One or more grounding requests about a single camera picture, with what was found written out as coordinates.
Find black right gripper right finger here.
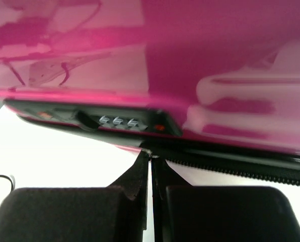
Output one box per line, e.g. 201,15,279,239
151,157,300,241

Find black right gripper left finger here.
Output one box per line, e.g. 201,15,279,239
0,152,149,241

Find pink suitcase with dark lining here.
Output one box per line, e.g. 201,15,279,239
0,1,300,187

